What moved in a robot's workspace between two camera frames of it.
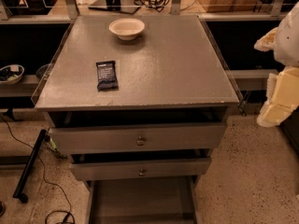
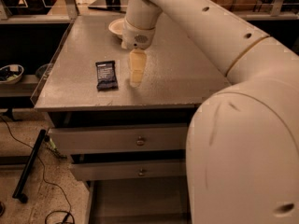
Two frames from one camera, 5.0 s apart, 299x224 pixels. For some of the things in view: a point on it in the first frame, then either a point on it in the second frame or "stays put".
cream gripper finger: x=266 y=43 -> x=136 y=39
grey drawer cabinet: x=139 y=103 stays put
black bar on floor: x=25 y=175 stays put
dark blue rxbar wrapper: x=106 y=76 stays put
